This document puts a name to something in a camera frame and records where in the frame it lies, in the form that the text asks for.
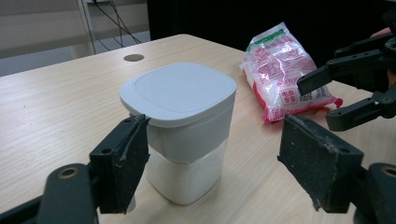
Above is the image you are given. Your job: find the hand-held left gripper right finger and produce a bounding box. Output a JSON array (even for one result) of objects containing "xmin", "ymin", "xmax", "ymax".
[{"xmin": 276, "ymin": 114, "xmax": 365, "ymax": 214}]

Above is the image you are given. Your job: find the light wooden shelf unit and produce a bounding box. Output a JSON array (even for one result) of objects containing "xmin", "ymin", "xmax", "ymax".
[{"xmin": 0, "ymin": 0, "xmax": 149, "ymax": 60}]

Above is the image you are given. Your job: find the round table cable hole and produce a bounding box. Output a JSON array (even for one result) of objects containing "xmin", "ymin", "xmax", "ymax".
[{"xmin": 123, "ymin": 53, "xmax": 146, "ymax": 63}]

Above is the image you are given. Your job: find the black curtain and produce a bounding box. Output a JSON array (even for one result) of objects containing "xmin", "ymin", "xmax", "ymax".
[{"xmin": 147, "ymin": 0, "xmax": 396, "ymax": 68}]

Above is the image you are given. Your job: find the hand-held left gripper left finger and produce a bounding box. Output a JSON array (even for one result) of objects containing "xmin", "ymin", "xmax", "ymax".
[{"xmin": 88, "ymin": 114, "xmax": 151, "ymax": 216}]

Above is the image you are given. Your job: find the pink and white plastic bag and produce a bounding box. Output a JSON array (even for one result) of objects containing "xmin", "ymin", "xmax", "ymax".
[{"xmin": 238, "ymin": 21, "xmax": 344, "ymax": 124}]

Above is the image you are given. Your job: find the bundle of black cables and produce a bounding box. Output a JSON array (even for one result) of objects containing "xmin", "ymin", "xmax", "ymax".
[{"xmin": 91, "ymin": 0, "xmax": 143, "ymax": 52}]

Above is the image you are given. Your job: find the clear jar with grey lid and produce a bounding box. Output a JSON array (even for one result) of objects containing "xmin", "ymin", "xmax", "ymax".
[{"xmin": 119, "ymin": 61, "xmax": 237, "ymax": 206}]

